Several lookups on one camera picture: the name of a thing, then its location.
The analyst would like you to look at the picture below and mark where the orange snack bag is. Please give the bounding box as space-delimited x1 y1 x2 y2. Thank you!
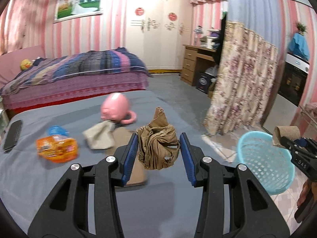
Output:
36 135 78 163

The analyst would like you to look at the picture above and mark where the beige drawstring pouch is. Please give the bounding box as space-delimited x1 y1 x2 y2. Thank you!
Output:
82 120 115 150

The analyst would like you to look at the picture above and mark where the blue plastic wrapper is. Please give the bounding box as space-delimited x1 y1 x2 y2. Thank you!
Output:
47 125 69 136

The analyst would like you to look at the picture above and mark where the brown paper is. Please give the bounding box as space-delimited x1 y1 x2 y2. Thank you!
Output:
137 107 180 170

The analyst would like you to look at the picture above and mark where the person right hand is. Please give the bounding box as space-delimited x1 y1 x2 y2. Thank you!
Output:
297 179 317 207

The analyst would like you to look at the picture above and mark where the turquoise plastic laundry basket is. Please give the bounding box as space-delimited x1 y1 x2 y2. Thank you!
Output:
235 131 295 195

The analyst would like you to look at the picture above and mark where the water dispenser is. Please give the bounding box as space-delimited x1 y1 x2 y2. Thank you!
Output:
263 53 309 134

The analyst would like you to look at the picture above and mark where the grey table cloth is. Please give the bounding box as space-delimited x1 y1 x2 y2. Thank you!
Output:
0 90 224 238

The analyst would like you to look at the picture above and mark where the tan phone case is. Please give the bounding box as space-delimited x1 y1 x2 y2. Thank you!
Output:
105 127 147 187

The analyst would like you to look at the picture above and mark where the floral divider curtain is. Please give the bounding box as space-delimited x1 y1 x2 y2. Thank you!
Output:
202 0 283 136

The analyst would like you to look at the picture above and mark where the blue cloth cover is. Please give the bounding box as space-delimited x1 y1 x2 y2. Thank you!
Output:
287 33 310 61

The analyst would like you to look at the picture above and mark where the pink pig mug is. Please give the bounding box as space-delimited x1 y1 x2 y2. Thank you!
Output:
100 92 137 125

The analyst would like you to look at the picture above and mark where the black smartphone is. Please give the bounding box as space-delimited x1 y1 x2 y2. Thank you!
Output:
3 120 23 153

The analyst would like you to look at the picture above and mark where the black box under desk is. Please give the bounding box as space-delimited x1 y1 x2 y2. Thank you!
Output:
196 73 217 94

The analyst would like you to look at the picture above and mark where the small potted plant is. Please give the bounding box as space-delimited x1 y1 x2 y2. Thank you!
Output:
296 22 307 36

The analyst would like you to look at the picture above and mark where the wooden desk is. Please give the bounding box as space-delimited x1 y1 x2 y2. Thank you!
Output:
180 45 216 86

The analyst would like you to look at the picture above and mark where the bed with plaid quilt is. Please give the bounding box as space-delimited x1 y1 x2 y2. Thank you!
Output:
1 47 151 112

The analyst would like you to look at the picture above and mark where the yellow duck plush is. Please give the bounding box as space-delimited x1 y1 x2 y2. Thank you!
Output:
20 59 33 71

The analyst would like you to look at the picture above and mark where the white wardrobe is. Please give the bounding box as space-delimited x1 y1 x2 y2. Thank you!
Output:
125 0 192 71

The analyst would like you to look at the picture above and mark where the pink window curtain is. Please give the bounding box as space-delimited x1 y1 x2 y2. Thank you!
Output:
1 0 45 55

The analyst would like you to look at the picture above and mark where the framed wedding photo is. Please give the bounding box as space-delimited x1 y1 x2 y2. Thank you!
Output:
54 0 102 23

